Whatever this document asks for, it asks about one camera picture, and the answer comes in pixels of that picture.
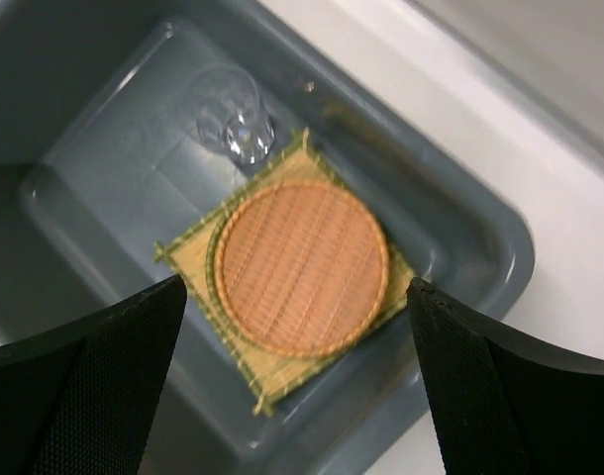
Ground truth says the clear plastic cup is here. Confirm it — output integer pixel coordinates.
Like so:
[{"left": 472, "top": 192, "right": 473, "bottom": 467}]
[{"left": 177, "top": 63, "right": 275, "bottom": 165}]

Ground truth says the grey plastic bin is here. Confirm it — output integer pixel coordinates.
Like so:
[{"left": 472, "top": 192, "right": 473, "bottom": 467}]
[{"left": 0, "top": 1, "right": 535, "bottom": 474}]

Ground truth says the square bamboo mat tray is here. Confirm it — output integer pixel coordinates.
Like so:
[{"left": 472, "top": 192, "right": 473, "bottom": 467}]
[{"left": 155, "top": 132, "right": 414, "bottom": 414}]

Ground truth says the round orange woven tray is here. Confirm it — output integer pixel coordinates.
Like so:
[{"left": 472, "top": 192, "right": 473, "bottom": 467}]
[{"left": 213, "top": 180, "right": 391, "bottom": 361}]

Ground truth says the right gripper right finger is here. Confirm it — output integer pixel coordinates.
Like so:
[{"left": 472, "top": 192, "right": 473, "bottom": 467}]
[{"left": 407, "top": 278, "right": 604, "bottom": 474}]

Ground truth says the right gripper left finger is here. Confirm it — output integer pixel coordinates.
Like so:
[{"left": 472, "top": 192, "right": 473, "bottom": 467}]
[{"left": 0, "top": 276, "right": 187, "bottom": 474}]

